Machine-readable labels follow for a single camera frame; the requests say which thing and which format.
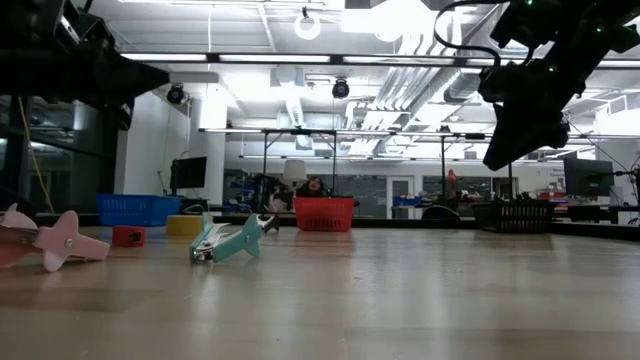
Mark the person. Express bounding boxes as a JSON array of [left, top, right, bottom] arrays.
[[295, 175, 327, 199]]

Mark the white ring light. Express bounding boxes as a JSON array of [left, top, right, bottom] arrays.
[[293, 12, 322, 42]]

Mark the red plastic basket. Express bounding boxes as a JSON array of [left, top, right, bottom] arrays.
[[293, 195, 357, 233]]

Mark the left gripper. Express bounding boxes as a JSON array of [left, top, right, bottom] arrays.
[[0, 0, 171, 110]]

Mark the black computer monitor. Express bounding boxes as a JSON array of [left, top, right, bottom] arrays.
[[169, 156, 208, 192], [563, 157, 616, 198]]

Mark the black workbench frame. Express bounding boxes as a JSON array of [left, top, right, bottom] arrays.
[[198, 127, 516, 201]]

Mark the yellow hanging cable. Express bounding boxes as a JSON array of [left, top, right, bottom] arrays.
[[17, 96, 57, 216]]

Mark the white table lamp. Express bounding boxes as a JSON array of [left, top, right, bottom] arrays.
[[282, 159, 309, 190]]

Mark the blue plastic basket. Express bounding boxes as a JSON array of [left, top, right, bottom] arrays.
[[95, 193, 183, 228]]

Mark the yellow tape roll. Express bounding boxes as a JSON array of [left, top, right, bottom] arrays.
[[165, 214, 205, 237]]

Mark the black overhead frame bar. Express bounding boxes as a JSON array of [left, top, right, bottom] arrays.
[[119, 52, 640, 69]]

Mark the black aluminium table frame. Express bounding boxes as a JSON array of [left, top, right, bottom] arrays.
[[0, 212, 640, 240]]

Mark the pink staple remover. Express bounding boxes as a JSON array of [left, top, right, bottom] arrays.
[[0, 202, 111, 274]]

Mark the black curved bracket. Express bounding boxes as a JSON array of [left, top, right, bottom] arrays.
[[421, 204, 462, 222]]

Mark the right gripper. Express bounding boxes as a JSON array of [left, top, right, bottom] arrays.
[[477, 58, 590, 173]]

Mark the black plastic basket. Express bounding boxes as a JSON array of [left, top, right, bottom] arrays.
[[471, 199, 556, 235]]

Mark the red mini stapler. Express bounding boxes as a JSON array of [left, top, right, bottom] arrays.
[[111, 225, 148, 248]]

